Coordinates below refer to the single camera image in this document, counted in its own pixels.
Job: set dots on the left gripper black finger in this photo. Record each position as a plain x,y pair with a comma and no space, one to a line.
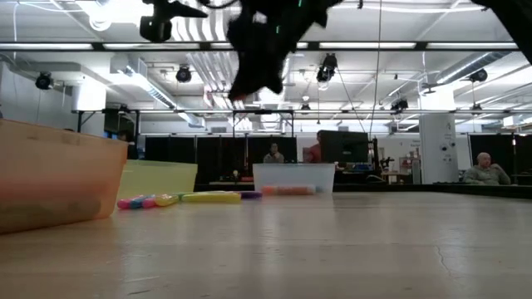
156,29

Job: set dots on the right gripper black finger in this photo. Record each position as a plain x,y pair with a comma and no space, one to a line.
247,74
272,72

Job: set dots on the orange whiteboard marker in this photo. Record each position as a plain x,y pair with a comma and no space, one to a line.
289,190

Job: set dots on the purple highlighter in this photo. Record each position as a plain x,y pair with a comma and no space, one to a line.
251,194

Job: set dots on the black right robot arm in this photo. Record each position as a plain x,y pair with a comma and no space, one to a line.
515,21

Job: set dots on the black hanging spotlight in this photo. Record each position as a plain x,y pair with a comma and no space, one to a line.
43,81
327,68
478,75
183,74
399,104

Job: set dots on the person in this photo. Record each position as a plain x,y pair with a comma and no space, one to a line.
312,153
274,155
486,174

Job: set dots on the black curtain partition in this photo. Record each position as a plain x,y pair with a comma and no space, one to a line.
208,160
490,143

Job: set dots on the clear plastic bin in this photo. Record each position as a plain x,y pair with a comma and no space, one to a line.
291,174

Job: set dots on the black computer monitor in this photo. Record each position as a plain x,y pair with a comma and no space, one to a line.
347,146

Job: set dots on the yellow highlighter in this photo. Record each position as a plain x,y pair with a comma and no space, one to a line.
212,197

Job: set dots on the yellow translucent plastic bin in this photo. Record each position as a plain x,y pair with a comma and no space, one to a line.
158,178

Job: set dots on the multicolour small marker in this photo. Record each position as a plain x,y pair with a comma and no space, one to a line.
166,200

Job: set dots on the slim blue highlighter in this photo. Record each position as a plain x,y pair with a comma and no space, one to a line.
136,203

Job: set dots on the orange translucent plastic bin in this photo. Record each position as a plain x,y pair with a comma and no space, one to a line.
58,174

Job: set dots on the white round pillar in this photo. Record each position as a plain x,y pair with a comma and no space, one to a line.
436,149

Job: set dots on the black distant truss frame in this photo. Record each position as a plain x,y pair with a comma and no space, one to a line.
257,111

